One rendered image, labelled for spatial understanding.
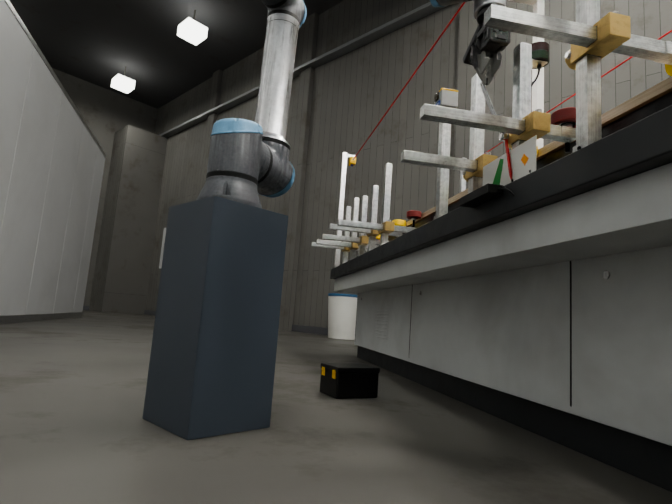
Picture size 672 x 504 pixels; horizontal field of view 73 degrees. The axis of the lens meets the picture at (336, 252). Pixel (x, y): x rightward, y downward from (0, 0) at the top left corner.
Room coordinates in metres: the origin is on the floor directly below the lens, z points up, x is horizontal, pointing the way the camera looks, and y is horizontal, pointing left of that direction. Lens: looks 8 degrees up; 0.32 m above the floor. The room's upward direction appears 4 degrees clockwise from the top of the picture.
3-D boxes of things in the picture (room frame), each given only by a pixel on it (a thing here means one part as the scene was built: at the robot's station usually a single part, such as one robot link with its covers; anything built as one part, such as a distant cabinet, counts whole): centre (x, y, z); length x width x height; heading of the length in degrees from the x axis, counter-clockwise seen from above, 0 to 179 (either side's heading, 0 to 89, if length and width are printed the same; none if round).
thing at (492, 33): (1.19, -0.40, 1.16); 0.09 x 0.08 x 0.12; 10
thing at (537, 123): (1.15, -0.49, 0.85); 0.14 x 0.06 x 0.05; 11
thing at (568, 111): (1.16, -0.60, 0.85); 0.08 x 0.08 x 0.11
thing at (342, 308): (6.80, -0.19, 0.32); 0.53 x 0.53 x 0.65
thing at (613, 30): (0.91, -0.53, 0.95); 0.14 x 0.06 x 0.05; 11
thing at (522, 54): (1.18, -0.48, 0.87); 0.04 x 0.04 x 0.48; 11
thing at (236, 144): (1.31, 0.32, 0.79); 0.17 x 0.15 x 0.18; 158
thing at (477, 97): (1.42, -0.44, 0.92); 0.04 x 0.04 x 0.48; 11
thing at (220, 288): (1.30, 0.32, 0.30); 0.25 x 0.25 x 0.60; 46
